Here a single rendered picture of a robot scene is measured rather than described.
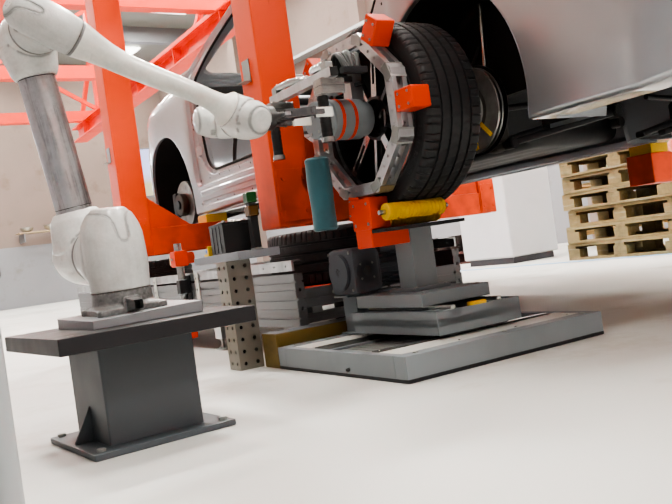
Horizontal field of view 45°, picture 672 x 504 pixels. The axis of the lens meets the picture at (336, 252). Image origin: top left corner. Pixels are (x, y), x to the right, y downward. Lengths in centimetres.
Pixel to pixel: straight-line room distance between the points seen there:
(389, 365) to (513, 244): 617
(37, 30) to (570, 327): 183
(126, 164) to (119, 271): 284
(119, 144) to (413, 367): 299
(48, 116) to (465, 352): 136
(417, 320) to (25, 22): 146
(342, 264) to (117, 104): 235
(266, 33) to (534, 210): 591
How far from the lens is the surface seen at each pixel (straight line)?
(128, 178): 491
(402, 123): 267
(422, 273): 288
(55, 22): 223
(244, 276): 313
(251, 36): 320
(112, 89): 499
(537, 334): 267
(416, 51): 270
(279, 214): 307
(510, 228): 849
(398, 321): 276
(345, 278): 300
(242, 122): 221
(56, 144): 233
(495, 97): 300
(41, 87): 235
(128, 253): 212
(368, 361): 249
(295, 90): 278
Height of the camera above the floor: 41
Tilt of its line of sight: level
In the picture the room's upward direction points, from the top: 8 degrees counter-clockwise
